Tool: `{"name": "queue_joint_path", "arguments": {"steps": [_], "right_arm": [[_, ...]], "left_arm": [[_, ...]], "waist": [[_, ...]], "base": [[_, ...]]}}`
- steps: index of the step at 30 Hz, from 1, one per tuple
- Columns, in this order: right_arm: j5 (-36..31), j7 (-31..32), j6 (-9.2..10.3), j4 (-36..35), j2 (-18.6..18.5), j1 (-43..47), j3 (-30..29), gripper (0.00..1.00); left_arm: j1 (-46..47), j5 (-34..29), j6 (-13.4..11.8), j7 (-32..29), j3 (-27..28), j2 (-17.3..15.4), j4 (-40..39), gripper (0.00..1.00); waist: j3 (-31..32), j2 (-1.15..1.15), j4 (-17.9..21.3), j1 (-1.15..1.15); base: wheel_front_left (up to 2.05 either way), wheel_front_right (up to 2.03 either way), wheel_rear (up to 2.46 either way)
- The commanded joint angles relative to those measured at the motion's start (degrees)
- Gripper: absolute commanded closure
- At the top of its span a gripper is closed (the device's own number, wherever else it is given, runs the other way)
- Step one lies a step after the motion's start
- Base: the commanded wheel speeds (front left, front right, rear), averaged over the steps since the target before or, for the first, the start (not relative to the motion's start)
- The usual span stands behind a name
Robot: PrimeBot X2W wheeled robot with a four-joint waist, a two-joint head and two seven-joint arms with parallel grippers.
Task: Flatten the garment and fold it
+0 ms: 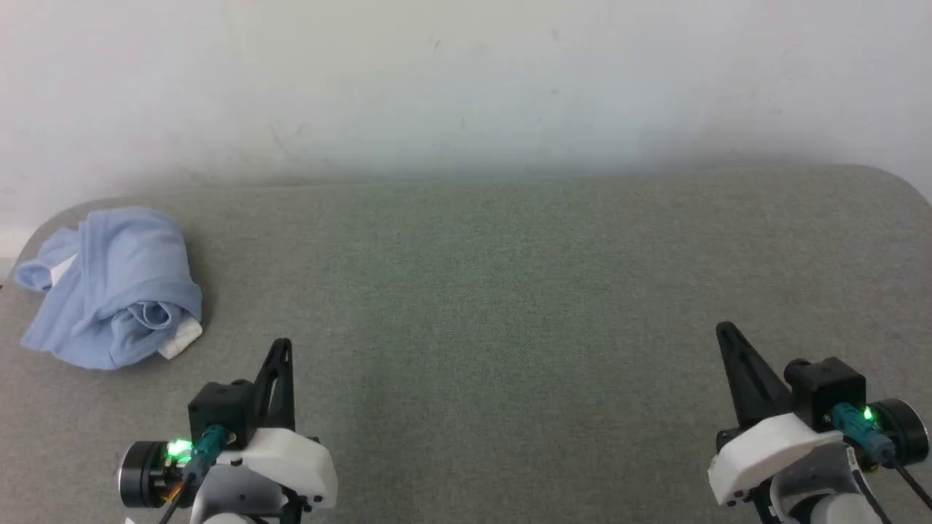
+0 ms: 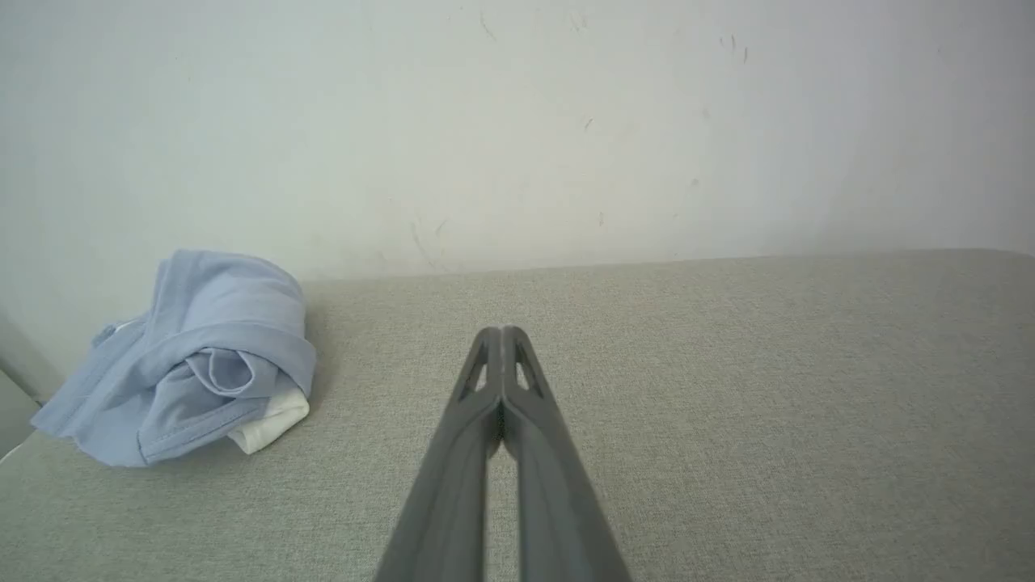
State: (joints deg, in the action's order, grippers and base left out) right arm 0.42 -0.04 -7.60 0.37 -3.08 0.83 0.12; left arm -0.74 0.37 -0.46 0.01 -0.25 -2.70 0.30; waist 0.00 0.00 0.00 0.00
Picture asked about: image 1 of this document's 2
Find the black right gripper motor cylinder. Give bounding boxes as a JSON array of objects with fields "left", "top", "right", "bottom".
[{"left": 866, "top": 398, "right": 931, "bottom": 467}]

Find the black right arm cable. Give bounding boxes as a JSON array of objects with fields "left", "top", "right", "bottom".
[{"left": 830, "top": 404, "right": 932, "bottom": 512}]

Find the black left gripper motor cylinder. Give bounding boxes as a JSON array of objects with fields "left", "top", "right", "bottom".
[{"left": 116, "top": 440, "right": 179, "bottom": 509}]

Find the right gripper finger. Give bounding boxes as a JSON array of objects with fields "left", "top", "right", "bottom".
[
  {"left": 716, "top": 322, "right": 759, "bottom": 429},
  {"left": 724, "top": 322, "right": 794, "bottom": 420}
]

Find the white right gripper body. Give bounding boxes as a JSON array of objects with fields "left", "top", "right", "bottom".
[{"left": 708, "top": 411, "right": 847, "bottom": 507}]

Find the grey fabric sofa seat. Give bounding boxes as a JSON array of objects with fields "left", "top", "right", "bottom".
[{"left": 0, "top": 164, "right": 932, "bottom": 524}]

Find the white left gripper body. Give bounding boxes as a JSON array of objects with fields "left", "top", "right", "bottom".
[{"left": 211, "top": 427, "right": 340, "bottom": 511}]

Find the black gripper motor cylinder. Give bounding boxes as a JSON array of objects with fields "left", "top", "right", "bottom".
[
  {"left": 116, "top": 440, "right": 179, "bottom": 509},
  {"left": 866, "top": 398, "right": 931, "bottom": 467}
]

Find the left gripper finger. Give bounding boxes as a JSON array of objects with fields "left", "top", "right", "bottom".
[
  {"left": 251, "top": 338, "right": 287, "bottom": 431},
  {"left": 273, "top": 338, "right": 296, "bottom": 431}
]

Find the light blue polo shirt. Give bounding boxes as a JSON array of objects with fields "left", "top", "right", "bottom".
[{"left": 13, "top": 207, "right": 205, "bottom": 372}]

